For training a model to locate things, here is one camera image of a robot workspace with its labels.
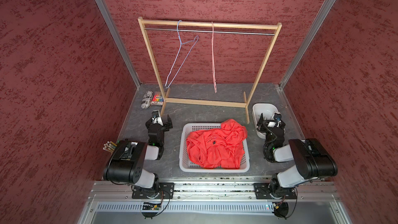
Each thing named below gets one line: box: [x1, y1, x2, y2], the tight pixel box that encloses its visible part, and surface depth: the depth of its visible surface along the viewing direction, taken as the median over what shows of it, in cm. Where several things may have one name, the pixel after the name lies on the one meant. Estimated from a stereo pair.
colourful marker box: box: [150, 93, 165, 106], surface depth 111 cm
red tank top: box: [186, 118, 248, 170], surface depth 83 cm
